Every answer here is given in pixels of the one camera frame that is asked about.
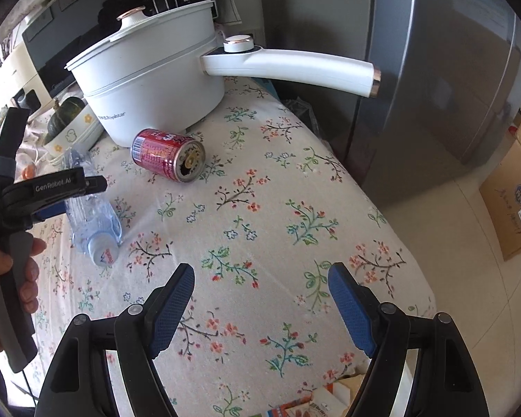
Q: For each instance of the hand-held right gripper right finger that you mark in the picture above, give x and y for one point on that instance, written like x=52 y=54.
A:
x=349 y=308

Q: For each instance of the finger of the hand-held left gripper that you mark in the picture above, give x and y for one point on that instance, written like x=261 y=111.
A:
x=47 y=213
x=95 y=184

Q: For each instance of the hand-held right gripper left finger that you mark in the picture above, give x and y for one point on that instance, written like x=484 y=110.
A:
x=173 y=304

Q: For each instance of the clear plastic bottle with label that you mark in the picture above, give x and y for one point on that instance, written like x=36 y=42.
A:
x=93 y=226

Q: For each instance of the red drink can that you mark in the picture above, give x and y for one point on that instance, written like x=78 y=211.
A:
x=160 y=152

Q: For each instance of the person's left hand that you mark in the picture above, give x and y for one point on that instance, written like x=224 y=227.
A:
x=30 y=286

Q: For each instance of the small tangerine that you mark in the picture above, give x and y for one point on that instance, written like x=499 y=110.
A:
x=27 y=172

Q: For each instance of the white flower print bowl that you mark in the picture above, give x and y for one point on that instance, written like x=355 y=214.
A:
x=76 y=132

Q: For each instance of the green pumpkin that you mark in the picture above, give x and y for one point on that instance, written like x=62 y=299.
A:
x=65 y=115

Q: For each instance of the white electric cooking pot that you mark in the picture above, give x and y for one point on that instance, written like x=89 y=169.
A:
x=156 y=95

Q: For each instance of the white air fryer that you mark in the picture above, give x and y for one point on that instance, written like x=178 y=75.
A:
x=17 y=69

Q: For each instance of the floral tablecloth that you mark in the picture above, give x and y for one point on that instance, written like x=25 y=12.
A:
x=252 y=208

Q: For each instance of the black microwave oven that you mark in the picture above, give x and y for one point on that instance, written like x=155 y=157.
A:
x=69 y=39

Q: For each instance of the white pot lid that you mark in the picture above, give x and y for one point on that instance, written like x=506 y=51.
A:
x=128 y=24

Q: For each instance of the brown cardboard box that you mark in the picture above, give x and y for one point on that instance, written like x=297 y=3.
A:
x=512 y=200

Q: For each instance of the clear plastic bag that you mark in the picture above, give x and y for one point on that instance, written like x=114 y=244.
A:
x=304 y=110

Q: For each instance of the grey refrigerator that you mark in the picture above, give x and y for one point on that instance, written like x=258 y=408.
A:
x=438 y=74

